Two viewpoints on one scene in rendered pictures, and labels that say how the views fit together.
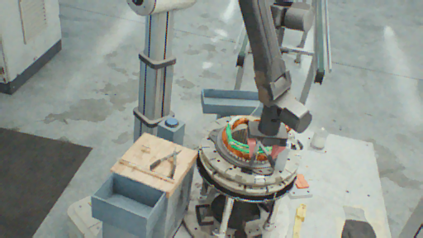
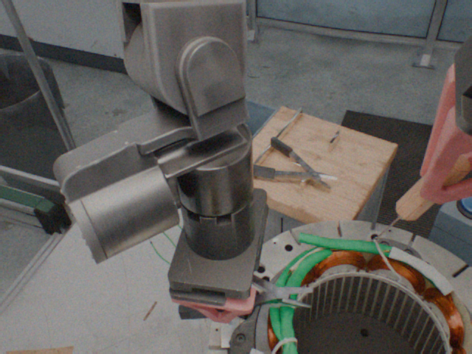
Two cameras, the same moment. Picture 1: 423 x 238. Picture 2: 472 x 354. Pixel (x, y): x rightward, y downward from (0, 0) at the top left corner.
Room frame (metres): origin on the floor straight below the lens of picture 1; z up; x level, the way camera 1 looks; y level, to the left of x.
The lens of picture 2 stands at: (1.05, -0.36, 1.58)
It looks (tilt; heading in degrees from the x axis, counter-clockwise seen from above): 46 degrees down; 111
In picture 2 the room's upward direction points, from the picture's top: 5 degrees counter-clockwise
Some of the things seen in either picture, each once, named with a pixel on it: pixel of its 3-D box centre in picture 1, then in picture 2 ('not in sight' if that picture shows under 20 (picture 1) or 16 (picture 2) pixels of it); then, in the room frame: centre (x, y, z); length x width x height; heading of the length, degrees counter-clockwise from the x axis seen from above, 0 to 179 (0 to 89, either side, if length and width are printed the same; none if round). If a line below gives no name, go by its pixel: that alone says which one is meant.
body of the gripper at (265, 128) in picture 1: (269, 124); (218, 217); (0.95, -0.14, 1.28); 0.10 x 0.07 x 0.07; 97
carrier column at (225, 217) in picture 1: (226, 212); not in sight; (0.96, -0.08, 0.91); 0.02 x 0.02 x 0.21
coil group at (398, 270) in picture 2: not in sight; (396, 273); (1.10, -0.05, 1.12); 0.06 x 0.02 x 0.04; 170
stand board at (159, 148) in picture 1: (155, 163); (309, 165); (0.97, 0.16, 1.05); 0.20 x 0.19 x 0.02; 165
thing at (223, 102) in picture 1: (229, 126); not in sight; (1.39, -0.06, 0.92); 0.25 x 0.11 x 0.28; 102
